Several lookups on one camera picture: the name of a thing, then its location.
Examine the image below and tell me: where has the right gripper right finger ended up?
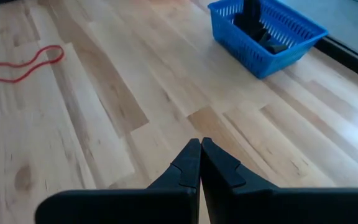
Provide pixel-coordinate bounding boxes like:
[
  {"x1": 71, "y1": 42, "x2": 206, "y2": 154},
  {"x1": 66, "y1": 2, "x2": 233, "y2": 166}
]
[{"x1": 200, "y1": 137, "x2": 358, "y2": 224}]

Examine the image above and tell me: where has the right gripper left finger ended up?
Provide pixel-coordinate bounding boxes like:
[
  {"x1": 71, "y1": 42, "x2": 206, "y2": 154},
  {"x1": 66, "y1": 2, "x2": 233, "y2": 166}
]
[{"x1": 34, "y1": 138, "x2": 202, "y2": 224}]

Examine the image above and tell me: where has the red rubber band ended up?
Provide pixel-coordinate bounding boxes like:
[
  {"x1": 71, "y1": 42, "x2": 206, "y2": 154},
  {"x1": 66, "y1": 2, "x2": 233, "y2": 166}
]
[{"x1": 0, "y1": 44, "x2": 65, "y2": 84}]

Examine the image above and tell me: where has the blue plastic basket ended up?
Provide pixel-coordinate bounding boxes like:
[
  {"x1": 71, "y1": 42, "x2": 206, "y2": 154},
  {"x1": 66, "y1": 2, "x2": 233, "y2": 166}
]
[{"x1": 207, "y1": 0, "x2": 329, "y2": 80}]

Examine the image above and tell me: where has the black aluminium table frame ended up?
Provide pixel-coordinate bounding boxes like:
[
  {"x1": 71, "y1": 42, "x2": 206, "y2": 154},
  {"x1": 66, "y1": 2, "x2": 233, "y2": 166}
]
[{"x1": 314, "y1": 36, "x2": 358, "y2": 86}]

